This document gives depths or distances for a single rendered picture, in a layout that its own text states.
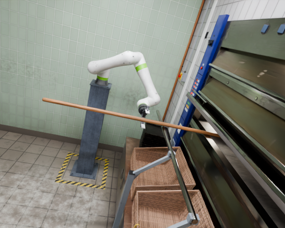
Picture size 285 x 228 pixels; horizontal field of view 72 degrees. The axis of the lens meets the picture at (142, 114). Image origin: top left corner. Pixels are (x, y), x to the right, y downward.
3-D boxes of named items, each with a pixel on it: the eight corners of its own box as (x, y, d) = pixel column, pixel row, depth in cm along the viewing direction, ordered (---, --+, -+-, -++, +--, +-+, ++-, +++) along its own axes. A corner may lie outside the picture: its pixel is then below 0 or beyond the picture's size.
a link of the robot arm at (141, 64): (126, 55, 185) (136, 49, 179) (133, 55, 196) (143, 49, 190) (134, 73, 186) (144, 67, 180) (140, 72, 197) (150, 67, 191)
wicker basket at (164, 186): (172, 166, 217) (180, 145, 207) (185, 209, 166) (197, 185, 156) (130, 159, 210) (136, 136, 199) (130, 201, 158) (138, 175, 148)
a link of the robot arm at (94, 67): (83, 62, 191) (128, 48, 165) (94, 62, 205) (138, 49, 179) (86, 75, 193) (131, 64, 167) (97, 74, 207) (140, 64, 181)
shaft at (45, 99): (41, 101, 145) (41, 97, 144) (43, 100, 148) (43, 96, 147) (244, 143, 174) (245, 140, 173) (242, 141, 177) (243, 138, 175)
